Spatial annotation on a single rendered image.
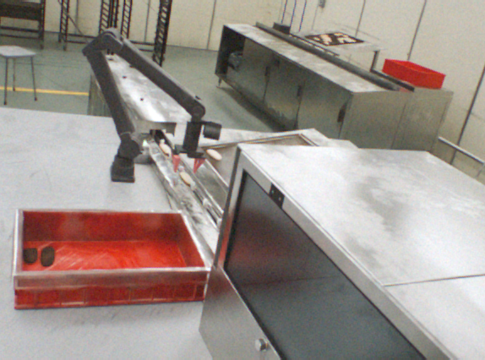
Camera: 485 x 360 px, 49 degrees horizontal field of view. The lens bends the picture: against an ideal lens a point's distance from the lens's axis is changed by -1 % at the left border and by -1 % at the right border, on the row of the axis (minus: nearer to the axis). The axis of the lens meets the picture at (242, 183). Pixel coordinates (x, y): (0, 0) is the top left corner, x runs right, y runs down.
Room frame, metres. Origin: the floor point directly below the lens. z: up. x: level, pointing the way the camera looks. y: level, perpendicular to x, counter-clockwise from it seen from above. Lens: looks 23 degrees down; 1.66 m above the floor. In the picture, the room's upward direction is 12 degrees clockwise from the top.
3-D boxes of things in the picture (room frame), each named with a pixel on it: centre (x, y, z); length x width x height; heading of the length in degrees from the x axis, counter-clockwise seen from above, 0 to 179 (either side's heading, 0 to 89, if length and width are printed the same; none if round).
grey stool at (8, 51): (4.84, 2.36, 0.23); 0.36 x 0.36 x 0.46; 62
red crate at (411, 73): (5.32, -1.40, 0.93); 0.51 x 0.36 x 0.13; 32
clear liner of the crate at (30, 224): (1.21, 0.31, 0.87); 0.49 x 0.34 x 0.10; 114
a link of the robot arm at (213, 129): (1.86, 0.17, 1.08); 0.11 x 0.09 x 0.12; 97
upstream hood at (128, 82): (2.80, 0.72, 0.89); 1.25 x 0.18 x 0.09; 28
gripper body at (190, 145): (1.86, 0.22, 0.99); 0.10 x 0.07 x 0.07; 118
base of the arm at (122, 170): (1.83, 0.45, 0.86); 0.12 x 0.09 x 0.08; 21
